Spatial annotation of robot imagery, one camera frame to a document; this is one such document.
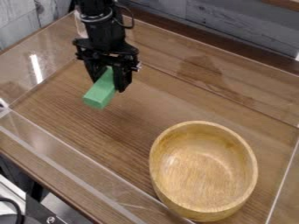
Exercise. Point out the brown wooden bowl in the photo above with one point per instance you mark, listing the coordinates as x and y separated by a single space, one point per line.
202 169

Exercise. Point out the clear acrylic barrier wall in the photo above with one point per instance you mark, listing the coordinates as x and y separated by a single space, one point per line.
88 153

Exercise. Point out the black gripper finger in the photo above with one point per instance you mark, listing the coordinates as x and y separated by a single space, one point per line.
121 78
96 67

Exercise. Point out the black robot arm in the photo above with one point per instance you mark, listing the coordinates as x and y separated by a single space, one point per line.
101 11

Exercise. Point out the green rectangular block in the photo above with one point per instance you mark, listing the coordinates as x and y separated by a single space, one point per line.
101 92

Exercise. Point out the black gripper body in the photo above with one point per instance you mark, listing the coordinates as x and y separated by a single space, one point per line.
105 44

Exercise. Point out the clear acrylic corner bracket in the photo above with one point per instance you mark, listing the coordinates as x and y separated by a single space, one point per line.
80 26

